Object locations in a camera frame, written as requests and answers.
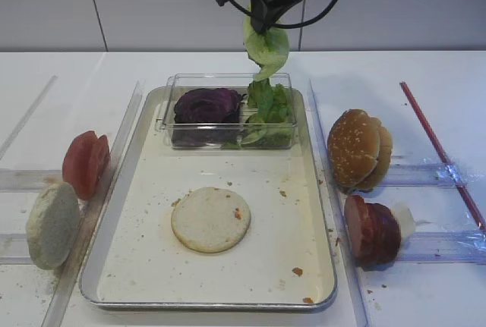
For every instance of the green lettuce leaf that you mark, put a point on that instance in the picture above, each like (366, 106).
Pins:
(269, 50)

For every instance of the green lettuce leaves in container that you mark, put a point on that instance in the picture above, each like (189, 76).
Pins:
(271, 126)

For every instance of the red tomato slice rear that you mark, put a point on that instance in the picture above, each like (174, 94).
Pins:
(98, 160)

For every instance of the red tomato slice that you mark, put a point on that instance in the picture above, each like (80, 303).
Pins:
(98, 160)
(75, 163)

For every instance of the red tomato slice front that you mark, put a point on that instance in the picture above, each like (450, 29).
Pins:
(75, 163)

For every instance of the brown meat patties stack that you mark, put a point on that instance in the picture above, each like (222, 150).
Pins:
(373, 231)

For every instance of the clear holder under patties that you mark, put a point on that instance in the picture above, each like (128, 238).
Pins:
(444, 247)

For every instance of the clear plastic vegetable container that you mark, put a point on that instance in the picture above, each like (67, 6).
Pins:
(179, 84)

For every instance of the purple cabbage leaves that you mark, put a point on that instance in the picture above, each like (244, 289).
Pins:
(206, 116)

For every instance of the sesame burger bun top front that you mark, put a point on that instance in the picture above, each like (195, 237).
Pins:
(353, 147)

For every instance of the burger bun rear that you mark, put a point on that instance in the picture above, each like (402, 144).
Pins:
(383, 162)

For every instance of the red plastic rod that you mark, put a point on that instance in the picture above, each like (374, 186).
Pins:
(462, 189)

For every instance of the clear holder under burger buns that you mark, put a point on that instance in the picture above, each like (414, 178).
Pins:
(424, 175)

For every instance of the bottom bun slice on tray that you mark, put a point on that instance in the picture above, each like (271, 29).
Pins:
(210, 219)

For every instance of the silver metal baking tray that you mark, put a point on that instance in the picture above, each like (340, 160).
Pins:
(284, 261)

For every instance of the pale bun slice upright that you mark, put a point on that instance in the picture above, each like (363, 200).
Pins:
(53, 225)

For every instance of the clear holder under tomatoes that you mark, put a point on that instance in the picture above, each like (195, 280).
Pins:
(28, 180)

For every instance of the clear holder under pale bun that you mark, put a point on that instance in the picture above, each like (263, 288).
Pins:
(14, 250)

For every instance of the clear rail right of tray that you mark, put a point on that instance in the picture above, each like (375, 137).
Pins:
(342, 247)

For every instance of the clear rail of tray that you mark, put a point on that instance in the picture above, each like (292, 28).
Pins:
(342, 247)
(60, 300)

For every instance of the clear rail left of tray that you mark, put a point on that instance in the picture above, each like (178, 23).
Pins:
(60, 300)

